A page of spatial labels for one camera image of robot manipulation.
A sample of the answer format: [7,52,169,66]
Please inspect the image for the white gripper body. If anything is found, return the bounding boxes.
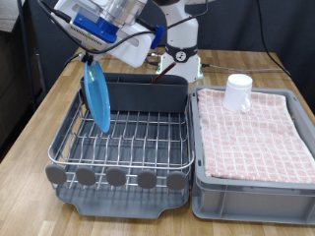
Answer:
[53,0,158,69]

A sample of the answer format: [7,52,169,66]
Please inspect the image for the red-brown wooden spoon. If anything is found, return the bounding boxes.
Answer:
[150,62,178,85]

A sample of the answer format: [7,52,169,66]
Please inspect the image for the blue plastic plate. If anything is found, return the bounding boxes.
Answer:
[84,60,112,134]

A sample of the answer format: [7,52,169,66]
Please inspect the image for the white plastic mug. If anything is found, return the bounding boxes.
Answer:
[222,73,254,113]

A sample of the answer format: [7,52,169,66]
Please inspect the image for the metal dish drying rack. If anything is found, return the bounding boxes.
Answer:
[53,88,193,219]

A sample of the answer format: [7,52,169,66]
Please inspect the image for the dark grey cutlery holder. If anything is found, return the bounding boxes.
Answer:
[80,72,190,114]

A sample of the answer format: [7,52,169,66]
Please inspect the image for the black metal pole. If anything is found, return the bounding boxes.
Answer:
[17,0,37,112]

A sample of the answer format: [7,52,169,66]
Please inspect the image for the dark cabinet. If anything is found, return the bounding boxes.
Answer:
[0,0,43,155]

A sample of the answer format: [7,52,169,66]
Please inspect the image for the pink checkered towel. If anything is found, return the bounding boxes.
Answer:
[196,88,315,185]

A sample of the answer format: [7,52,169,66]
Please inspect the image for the grey plastic crate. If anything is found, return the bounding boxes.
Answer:
[189,85,315,226]

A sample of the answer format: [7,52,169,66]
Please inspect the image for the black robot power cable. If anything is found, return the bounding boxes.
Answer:
[63,45,166,68]

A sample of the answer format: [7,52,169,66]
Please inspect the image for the blue cable clip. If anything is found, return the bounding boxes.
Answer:
[151,24,166,51]

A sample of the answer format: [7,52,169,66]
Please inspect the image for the wrist camera on blue mount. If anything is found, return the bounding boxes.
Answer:
[68,12,121,51]

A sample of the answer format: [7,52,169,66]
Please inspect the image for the thin grey cable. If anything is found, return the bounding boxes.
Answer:
[201,63,285,74]

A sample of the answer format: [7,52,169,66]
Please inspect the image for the metal wire dish rack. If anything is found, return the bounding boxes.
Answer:
[44,88,195,193]

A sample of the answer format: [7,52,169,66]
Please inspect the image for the black camera cable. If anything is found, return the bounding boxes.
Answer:
[36,0,292,77]

